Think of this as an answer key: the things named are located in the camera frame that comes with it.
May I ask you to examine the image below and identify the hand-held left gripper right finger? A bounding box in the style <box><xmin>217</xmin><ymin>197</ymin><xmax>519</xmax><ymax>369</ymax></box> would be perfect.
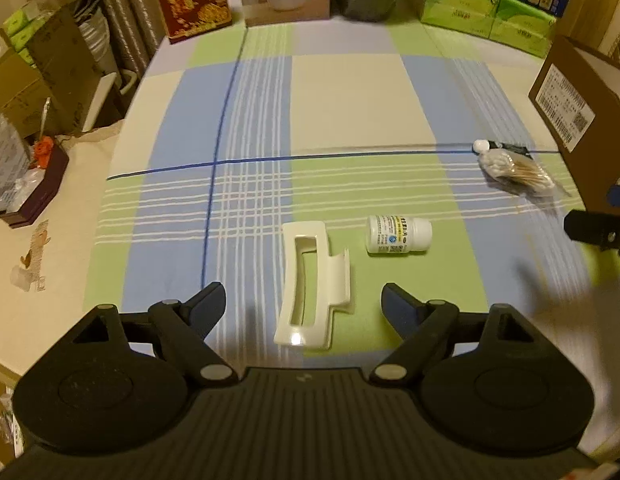
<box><xmin>369</xmin><ymin>282</ymin><xmax>538</xmax><ymax>387</ymax></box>

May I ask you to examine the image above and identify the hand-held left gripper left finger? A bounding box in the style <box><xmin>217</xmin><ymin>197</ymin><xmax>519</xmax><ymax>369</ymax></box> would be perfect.
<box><xmin>70</xmin><ymin>281</ymin><xmax>241</xmax><ymax>387</ymax></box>

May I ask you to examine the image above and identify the white hair claw clip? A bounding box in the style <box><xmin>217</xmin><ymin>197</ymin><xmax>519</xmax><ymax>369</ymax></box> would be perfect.
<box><xmin>273</xmin><ymin>220</ymin><xmax>355</xmax><ymax>350</ymax></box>

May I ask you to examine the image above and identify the brown cardboard box white inside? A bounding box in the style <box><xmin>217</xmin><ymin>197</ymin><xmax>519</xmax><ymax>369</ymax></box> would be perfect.
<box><xmin>528</xmin><ymin>35</ymin><xmax>620</xmax><ymax>217</ymax></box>

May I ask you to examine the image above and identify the white medicine bottle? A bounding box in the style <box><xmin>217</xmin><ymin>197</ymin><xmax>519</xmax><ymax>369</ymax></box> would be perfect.
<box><xmin>366</xmin><ymin>214</ymin><xmax>433</xmax><ymax>256</ymax></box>

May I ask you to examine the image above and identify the bag of cotton swabs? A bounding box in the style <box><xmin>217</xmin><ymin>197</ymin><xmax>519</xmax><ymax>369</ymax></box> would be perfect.
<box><xmin>477</xmin><ymin>147</ymin><xmax>571</xmax><ymax>202</ymax></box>

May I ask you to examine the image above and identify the small black tube white cap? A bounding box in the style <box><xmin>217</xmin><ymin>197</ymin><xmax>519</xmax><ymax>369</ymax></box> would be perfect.
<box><xmin>471</xmin><ymin>139</ymin><xmax>529</xmax><ymax>157</ymax></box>

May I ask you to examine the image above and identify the dark brown open tray box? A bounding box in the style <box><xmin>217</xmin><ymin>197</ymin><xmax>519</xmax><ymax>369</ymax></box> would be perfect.
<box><xmin>0</xmin><ymin>135</ymin><xmax>71</xmax><ymax>229</ymax></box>

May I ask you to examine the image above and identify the orange small ornament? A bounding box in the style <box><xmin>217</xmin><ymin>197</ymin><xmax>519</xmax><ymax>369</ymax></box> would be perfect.
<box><xmin>32</xmin><ymin>136</ymin><xmax>57</xmax><ymax>167</ymax></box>

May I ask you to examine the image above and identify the clear plastic bag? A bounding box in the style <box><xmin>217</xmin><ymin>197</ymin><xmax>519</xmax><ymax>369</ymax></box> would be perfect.
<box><xmin>0</xmin><ymin>105</ymin><xmax>38</xmax><ymax>211</ymax></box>

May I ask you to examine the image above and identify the dark brown cardboard box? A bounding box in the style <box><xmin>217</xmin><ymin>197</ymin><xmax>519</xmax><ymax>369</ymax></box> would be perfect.
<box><xmin>25</xmin><ymin>0</ymin><xmax>127</xmax><ymax>136</ymax></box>

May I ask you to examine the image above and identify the light brown cardboard box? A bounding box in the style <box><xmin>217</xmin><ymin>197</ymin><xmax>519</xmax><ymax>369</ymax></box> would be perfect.
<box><xmin>0</xmin><ymin>47</ymin><xmax>56</xmax><ymax>142</ymax></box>

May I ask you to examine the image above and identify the beige curtain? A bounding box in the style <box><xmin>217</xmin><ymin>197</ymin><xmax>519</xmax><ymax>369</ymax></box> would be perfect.
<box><xmin>10</xmin><ymin>0</ymin><xmax>161</xmax><ymax>77</ymax></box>

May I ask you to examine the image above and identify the red box gold print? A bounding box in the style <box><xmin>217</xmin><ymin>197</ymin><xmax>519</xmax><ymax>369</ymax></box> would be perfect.
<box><xmin>147</xmin><ymin>0</ymin><xmax>235</xmax><ymax>45</ymax></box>

